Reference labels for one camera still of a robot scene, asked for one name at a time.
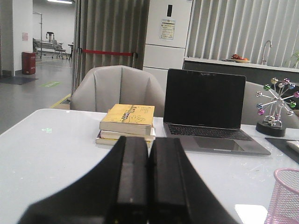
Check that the black mouse pad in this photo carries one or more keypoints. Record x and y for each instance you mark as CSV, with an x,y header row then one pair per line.
x,y
281,144

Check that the fruit plate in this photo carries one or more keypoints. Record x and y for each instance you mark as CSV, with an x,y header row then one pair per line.
x,y
237,59

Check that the distant office chair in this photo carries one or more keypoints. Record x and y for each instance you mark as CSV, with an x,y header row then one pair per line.
x,y
59,50

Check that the pink mesh pen holder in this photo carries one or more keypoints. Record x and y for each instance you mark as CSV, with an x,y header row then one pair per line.
x,y
284,204

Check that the yellow top book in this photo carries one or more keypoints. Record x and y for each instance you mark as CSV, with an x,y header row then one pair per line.
x,y
136,119

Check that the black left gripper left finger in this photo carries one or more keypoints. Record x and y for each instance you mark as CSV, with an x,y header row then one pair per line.
x,y
113,192

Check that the ferris wheel desk ornament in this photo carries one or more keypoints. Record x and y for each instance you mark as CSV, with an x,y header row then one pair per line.
x,y
282,91

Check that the middle book in stack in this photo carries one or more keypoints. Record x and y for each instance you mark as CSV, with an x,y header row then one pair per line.
x,y
115,135

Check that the grey open laptop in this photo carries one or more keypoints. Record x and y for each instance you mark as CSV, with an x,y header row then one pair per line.
x,y
204,110

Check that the grey upholstered chair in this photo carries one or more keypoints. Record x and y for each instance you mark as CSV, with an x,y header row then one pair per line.
x,y
103,87

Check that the chrome kitchen faucet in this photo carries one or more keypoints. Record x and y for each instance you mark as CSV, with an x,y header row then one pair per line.
x,y
266,49

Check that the green plant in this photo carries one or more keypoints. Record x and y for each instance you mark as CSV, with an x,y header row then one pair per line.
x,y
293,61

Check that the white refrigerator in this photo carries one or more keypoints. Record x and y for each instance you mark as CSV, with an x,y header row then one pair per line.
x,y
166,37

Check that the red barrier belt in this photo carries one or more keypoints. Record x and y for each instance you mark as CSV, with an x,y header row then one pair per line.
x,y
107,52

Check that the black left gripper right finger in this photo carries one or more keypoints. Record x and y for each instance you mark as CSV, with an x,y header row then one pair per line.
x,y
177,194

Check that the red trash bin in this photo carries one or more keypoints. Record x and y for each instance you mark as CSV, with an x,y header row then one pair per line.
x,y
28,60

